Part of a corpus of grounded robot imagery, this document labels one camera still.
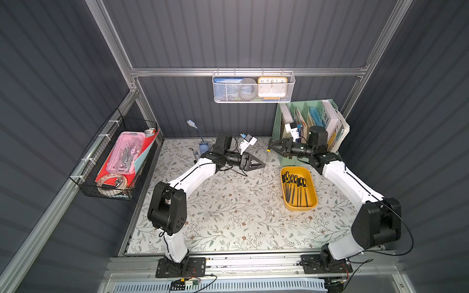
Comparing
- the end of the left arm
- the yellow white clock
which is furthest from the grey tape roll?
→ the end of the left arm

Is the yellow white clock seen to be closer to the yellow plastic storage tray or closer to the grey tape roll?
the grey tape roll

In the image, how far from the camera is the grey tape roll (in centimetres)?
88

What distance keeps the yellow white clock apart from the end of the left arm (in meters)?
0.34

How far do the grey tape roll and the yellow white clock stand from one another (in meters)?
0.03

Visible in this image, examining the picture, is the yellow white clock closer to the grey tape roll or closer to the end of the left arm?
the grey tape roll

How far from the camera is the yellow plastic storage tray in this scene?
92 centimetres

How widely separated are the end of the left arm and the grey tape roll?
0.30 meters

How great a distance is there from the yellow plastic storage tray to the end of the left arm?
310 millimetres

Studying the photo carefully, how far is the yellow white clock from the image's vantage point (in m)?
0.90

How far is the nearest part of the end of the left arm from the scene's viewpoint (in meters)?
0.68

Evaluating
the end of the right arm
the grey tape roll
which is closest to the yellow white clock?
the grey tape roll

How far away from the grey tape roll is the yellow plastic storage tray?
0.44 m

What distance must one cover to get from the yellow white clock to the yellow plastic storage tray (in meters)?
0.39

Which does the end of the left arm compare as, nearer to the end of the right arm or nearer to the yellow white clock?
the end of the right arm
